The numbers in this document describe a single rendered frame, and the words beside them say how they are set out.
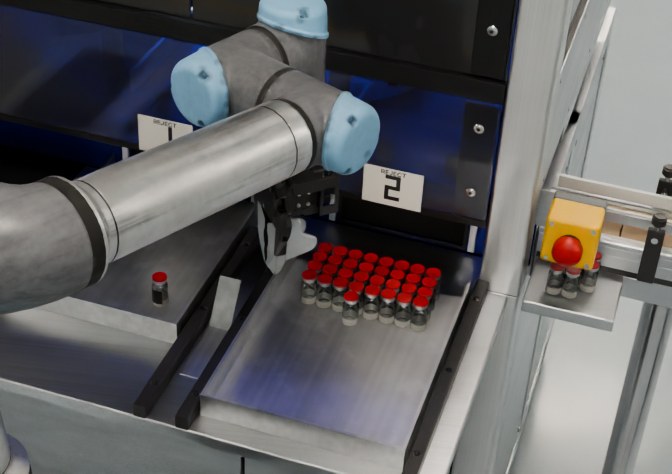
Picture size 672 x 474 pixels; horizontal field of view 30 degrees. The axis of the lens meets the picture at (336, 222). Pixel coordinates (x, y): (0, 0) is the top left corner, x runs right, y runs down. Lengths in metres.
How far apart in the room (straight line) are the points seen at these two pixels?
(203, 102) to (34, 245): 0.35
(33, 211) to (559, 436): 2.02
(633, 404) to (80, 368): 0.89
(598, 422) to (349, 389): 1.37
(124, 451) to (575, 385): 1.16
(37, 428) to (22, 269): 1.39
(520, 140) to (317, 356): 0.39
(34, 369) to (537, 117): 0.72
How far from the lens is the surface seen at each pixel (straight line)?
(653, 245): 1.82
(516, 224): 1.71
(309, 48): 1.35
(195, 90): 1.28
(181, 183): 1.08
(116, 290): 1.76
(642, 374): 2.02
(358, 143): 1.21
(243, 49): 1.29
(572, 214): 1.70
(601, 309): 1.80
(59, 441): 2.36
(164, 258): 1.82
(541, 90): 1.60
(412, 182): 1.71
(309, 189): 1.45
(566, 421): 2.90
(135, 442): 2.26
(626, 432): 2.11
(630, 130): 3.98
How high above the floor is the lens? 1.98
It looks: 36 degrees down
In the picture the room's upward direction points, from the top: 3 degrees clockwise
